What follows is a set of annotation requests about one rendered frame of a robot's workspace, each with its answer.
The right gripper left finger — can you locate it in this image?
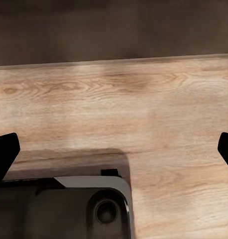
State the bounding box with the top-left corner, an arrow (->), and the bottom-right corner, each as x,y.
0,132 -> 20,183

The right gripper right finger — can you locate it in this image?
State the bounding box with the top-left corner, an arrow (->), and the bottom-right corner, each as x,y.
218,132 -> 228,164

